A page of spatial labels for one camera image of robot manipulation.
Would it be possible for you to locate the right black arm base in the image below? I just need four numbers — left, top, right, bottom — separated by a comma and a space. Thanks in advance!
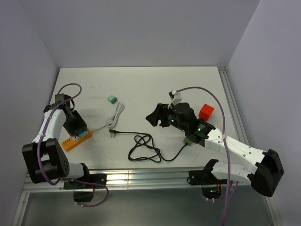
186, 170, 227, 201

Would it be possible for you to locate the green power strip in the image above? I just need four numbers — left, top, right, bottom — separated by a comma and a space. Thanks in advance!
183, 138, 193, 146

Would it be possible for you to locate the green plug adapter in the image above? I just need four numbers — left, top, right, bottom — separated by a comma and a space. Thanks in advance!
107, 95, 118, 104

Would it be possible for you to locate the aluminium side frame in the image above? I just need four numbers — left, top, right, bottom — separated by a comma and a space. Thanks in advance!
217, 66, 283, 226

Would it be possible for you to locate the red cube plug adapter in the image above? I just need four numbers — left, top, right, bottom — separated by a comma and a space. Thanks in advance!
198, 104, 214, 121

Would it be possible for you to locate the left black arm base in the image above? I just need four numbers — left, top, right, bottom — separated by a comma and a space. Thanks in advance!
63, 173, 109, 208

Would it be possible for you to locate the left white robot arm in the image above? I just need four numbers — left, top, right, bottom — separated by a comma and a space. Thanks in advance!
22, 94, 92, 188

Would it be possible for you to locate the light blue plug adapter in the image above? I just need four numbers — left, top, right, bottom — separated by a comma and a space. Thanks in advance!
77, 128, 89, 137

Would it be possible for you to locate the white cable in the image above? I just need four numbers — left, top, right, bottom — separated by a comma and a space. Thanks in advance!
90, 101, 125, 132

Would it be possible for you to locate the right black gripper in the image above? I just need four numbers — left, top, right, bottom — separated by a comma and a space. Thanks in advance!
146, 103, 188, 132

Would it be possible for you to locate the black power cord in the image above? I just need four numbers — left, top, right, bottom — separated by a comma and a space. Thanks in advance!
108, 129, 188, 163

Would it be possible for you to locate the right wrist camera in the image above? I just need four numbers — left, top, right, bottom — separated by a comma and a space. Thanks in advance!
167, 90, 182, 109

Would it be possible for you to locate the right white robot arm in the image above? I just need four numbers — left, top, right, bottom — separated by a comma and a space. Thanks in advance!
146, 103, 284, 197

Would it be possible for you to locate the aluminium mounting rail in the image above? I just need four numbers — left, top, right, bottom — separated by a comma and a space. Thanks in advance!
22, 167, 238, 193

